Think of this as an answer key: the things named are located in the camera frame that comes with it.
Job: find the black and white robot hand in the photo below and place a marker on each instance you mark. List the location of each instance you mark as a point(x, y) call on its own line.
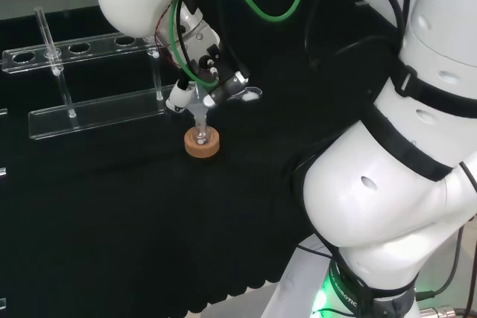
point(227, 79)

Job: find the glass weighing funnel with powder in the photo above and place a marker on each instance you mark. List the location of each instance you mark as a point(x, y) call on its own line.
point(252, 95)

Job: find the glass round-bottom flask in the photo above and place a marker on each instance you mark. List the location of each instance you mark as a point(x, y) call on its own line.
point(203, 137)

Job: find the clear acrylic funnel stand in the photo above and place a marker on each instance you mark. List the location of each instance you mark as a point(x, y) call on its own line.
point(112, 110)

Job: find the black cloth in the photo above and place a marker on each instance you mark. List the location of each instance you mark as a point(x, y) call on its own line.
point(112, 221)

